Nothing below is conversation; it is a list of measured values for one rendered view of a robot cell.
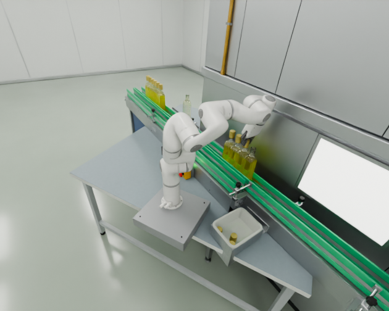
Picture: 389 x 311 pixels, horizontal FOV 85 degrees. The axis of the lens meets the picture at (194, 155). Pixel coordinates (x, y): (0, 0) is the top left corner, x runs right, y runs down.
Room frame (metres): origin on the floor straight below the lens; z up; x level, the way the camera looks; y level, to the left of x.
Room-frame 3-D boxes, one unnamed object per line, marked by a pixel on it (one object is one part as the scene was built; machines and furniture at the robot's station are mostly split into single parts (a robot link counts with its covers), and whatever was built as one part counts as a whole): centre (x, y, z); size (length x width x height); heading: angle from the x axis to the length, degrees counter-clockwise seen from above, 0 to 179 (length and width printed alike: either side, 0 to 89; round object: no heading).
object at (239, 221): (0.69, -0.25, 0.80); 0.22 x 0.17 x 0.09; 126
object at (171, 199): (0.84, 0.12, 0.89); 0.16 x 0.13 x 0.15; 150
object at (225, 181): (1.57, 0.27, 0.93); 1.75 x 0.01 x 0.08; 36
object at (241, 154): (1.03, -0.29, 0.99); 0.06 x 0.06 x 0.21; 37
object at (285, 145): (0.89, -0.56, 1.15); 0.90 x 0.03 x 0.34; 36
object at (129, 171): (1.45, -0.17, 0.73); 1.58 x 1.52 x 0.04; 64
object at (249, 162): (0.98, -0.32, 0.99); 0.06 x 0.06 x 0.21; 36
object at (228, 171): (1.62, 0.22, 0.93); 1.75 x 0.01 x 0.08; 36
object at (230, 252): (0.71, -0.27, 0.79); 0.27 x 0.17 x 0.08; 126
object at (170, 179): (0.86, 0.11, 1.04); 0.13 x 0.10 x 0.16; 107
